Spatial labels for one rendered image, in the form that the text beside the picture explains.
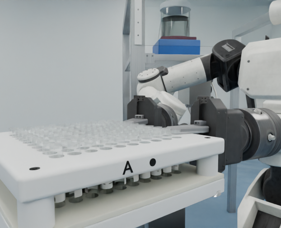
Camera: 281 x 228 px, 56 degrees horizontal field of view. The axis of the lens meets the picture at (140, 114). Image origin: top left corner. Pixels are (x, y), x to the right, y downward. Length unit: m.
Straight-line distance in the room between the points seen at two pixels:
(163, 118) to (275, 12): 0.47
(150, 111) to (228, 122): 0.15
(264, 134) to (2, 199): 0.36
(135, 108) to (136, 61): 0.65
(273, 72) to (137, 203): 0.59
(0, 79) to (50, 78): 0.75
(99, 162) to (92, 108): 4.38
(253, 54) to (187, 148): 0.55
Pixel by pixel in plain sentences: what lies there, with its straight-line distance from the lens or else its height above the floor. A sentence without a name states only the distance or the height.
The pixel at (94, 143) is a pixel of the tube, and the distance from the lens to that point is 0.26.
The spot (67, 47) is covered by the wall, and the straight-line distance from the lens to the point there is 4.65.
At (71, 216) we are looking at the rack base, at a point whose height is 1.00.
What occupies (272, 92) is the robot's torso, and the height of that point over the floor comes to 1.10.
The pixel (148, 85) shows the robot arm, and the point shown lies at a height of 1.12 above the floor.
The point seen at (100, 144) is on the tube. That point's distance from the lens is 0.27.
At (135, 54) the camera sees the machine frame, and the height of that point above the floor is 1.26.
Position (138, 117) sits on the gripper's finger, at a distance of 0.49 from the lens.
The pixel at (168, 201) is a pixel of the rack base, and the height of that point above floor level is 0.99.
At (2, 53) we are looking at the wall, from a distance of 4.77.
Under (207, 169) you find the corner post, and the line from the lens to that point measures 0.34.
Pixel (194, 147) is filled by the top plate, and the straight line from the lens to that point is 0.30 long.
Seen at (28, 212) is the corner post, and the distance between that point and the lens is 0.22.
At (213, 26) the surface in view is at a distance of 1.24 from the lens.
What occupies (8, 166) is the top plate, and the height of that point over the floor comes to 1.04.
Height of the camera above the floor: 1.10
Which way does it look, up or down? 5 degrees down
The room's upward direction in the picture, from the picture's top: straight up
